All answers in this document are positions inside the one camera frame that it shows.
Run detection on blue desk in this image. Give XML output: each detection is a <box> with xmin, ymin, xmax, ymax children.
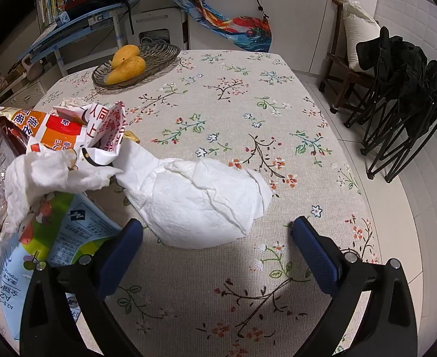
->
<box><xmin>18</xmin><ymin>2</ymin><xmax>130</xmax><ymax>77</ymax></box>

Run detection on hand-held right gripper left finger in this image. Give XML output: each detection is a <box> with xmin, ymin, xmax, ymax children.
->
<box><xmin>19</xmin><ymin>219</ymin><xmax>145</xmax><ymax>357</ymax></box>

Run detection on large white paper napkin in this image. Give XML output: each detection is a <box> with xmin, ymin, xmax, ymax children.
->
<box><xmin>116</xmin><ymin>141</ymin><xmax>273</xmax><ymax>249</ymax></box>

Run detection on white drawer cabinet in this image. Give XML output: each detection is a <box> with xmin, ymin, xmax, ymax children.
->
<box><xmin>0</xmin><ymin>59</ymin><xmax>51</xmax><ymax>110</ymax></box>

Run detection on blue and green food bag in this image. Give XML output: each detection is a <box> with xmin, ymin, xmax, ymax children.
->
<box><xmin>0</xmin><ymin>190</ymin><xmax>124</xmax><ymax>343</ymax></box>

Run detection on white plastic cabinet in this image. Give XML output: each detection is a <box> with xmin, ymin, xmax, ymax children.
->
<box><xmin>131</xmin><ymin>9</ymin><xmax>189</xmax><ymax>51</ymax></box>

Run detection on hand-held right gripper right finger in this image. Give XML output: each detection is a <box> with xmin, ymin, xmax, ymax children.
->
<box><xmin>291</xmin><ymin>216</ymin><xmax>418</xmax><ymax>357</ymax></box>

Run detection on floral tablecloth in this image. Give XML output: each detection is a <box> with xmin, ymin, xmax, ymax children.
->
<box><xmin>0</xmin><ymin>50</ymin><xmax>383</xmax><ymax>357</ymax></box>

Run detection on black folding chairs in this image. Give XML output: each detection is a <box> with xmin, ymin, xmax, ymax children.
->
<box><xmin>343</xmin><ymin>26</ymin><xmax>437</xmax><ymax>183</ymax></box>

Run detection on red snack bag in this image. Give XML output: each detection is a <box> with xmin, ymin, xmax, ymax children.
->
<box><xmin>0</xmin><ymin>104</ymin><xmax>93</xmax><ymax>157</ymax></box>

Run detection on wicker basket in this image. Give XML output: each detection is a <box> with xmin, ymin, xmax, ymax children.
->
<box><xmin>92</xmin><ymin>43</ymin><xmax>182</xmax><ymax>89</ymax></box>

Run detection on wooden chair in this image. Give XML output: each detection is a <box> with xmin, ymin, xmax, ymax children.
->
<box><xmin>319</xmin><ymin>0</ymin><xmax>375</xmax><ymax>114</ymax></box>

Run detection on pink jug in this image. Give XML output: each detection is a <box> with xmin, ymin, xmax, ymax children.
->
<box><xmin>21</xmin><ymin>56</ymin><xmax>44</xmax><ymax>80</ymax></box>

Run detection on yellow mango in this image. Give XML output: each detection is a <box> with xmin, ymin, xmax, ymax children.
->
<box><xmin>105</xmin><ymin>57</ymin><xmax>146</xmax><ymax>85</ymax></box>
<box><xmin>112</xmin><ymin>45</ymin><xmax>141</xmax><ymax>69</ymax></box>

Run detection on row of books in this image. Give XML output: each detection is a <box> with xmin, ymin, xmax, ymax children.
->
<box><xmin>38</xmin><ymin>0</ymin><xmax>81</xmax><ymax>26</ymax></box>

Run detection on black jacket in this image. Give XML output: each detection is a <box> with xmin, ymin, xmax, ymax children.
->
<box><xmin>356</xmin><ymin>26</ymin><xmax>437</xmax><ymax>95</ymax></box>

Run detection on white cupboard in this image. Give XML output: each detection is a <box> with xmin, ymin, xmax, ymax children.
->
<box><xmin>183</xmin><ymin>0</ymin><xmax>380</xmax><ymax>75</ymax></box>

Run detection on colourful hanging cloth bag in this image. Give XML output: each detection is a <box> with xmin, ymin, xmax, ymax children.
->
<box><xmin>166</xmin><ymin>0</ymin><xmax>273</xmax><ymax>53</ymax></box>

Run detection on white wrapper with red print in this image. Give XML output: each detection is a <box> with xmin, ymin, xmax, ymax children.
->
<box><xmin>53</xmin><ymin>100</ymin><xmax>131</xmax><ymax>166</ymax></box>

